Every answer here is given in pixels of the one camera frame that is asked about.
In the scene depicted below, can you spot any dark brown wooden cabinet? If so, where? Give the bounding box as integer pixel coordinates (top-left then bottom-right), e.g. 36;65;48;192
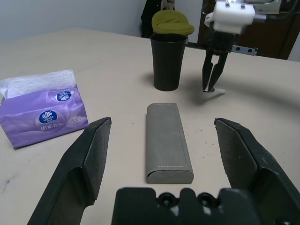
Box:
196;0;300;61

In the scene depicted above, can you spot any black hanging coat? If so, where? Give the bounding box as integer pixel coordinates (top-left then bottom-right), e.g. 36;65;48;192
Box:
140;0;176;38

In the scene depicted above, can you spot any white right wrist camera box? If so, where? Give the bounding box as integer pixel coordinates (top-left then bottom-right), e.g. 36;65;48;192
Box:
204;0;256;34

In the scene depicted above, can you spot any white marker black cap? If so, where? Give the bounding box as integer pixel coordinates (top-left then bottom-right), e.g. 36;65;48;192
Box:
203;87;226;95

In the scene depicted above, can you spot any black plastic cup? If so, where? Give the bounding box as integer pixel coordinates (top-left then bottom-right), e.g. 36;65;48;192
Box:
150;34;188;92

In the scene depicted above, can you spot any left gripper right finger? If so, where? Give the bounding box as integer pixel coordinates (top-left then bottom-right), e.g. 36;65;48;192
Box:
214;118;300;225

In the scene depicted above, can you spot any yellow-green seat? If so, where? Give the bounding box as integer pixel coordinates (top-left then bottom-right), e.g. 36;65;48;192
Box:
151;10;195;36

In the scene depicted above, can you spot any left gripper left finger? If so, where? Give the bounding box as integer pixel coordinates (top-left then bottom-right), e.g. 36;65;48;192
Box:
28;117;112;225

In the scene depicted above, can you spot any purple tissue box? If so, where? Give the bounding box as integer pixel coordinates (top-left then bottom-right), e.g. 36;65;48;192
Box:
0;69;90;150

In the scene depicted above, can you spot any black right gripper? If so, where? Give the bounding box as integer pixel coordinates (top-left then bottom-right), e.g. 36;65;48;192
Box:
187;28;259;92

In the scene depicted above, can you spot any grey glasses case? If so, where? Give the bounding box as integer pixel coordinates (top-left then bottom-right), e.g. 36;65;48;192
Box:
145;102;195;185

